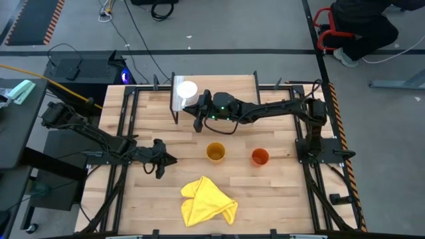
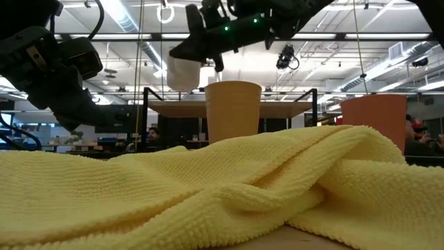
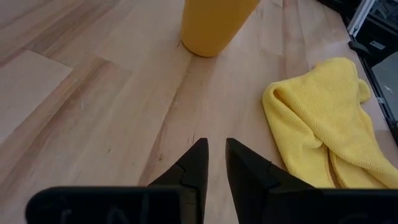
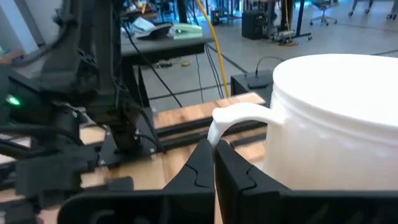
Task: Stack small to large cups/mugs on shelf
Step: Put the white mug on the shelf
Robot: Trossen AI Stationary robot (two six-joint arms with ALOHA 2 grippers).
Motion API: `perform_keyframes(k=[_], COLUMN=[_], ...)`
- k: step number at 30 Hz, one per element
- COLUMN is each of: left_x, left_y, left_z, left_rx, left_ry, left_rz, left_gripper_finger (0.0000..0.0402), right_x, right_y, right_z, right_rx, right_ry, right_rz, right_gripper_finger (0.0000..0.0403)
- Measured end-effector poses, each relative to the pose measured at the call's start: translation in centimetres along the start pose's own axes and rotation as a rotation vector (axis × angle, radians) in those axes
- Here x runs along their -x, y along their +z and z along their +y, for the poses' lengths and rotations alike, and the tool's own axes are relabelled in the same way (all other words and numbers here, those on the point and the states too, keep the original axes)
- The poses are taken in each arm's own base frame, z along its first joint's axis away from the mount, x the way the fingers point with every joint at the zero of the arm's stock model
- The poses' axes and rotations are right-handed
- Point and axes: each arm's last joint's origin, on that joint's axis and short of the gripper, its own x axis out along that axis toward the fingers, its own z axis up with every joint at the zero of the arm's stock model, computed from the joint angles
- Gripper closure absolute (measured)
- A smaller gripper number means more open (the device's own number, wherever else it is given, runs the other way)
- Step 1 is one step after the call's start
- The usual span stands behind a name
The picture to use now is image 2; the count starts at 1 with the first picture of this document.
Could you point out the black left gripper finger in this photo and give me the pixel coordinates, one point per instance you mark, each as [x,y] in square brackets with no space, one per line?
[86,116]

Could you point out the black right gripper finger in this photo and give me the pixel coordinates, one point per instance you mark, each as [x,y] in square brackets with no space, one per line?
[192,48]
[196,21]

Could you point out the white ceramic mug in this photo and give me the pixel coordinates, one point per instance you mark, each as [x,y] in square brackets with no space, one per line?
[182,78]

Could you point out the mustard yellow plastic cup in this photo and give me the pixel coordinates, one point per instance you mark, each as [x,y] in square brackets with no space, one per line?
[232,111]

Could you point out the orange plastic cup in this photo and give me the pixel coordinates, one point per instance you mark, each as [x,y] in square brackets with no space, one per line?
[374,114]

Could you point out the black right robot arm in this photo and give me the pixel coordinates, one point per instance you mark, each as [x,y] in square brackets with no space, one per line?
[295,14]

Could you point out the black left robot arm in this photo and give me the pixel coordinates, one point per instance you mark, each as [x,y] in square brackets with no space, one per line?
[24,38]

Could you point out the wooden shelf board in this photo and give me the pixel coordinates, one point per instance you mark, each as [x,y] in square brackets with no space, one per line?
[180,109]

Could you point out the green potted plant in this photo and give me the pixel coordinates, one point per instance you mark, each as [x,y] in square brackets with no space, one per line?
[75,136]

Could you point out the black computer monitor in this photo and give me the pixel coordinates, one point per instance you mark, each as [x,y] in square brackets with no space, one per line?
[128,119]

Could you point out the wooden table in background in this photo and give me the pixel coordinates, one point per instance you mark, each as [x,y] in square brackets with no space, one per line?
[145,118]

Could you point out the person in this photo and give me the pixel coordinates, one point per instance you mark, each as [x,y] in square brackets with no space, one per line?
[416,133]
[153,134]

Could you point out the overhead light bar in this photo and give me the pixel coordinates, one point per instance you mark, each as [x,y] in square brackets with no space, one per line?
[339,36]

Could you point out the yellow microfibre cloth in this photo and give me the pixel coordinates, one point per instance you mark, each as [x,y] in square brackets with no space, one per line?
[173,191]

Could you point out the white ceiling air vent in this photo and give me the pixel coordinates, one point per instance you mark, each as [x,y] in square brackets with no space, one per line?
[397,51]

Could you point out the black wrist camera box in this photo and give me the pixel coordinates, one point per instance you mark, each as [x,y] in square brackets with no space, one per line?
[81,57]

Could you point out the black overhead camera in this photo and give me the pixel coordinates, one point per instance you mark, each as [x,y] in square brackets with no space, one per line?
[286,57]

